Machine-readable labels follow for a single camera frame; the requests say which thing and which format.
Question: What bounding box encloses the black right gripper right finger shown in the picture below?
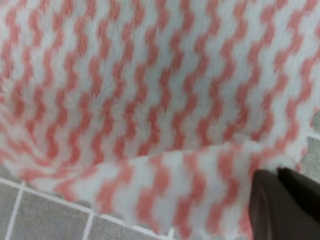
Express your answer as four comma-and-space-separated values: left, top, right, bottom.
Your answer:
277, 168, 320, 223

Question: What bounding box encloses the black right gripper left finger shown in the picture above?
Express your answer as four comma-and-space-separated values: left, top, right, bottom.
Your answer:
248, 170, 320, 240

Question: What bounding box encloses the pink white wavy striped towel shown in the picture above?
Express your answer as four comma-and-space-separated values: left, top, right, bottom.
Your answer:
0, 0, 320, 240

